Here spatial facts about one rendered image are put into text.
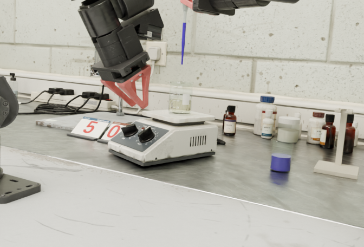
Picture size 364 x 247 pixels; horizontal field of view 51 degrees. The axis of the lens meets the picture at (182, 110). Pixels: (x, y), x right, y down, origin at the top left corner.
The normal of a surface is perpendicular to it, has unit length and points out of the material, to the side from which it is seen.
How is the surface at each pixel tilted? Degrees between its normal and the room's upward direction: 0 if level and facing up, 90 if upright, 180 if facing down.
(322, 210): 0
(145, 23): 90
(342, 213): 0
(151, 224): 0
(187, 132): 90
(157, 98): 90
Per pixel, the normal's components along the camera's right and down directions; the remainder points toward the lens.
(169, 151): 0.66, 0.14
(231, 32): -0.46, 0.08
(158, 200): 0.07, -0.99
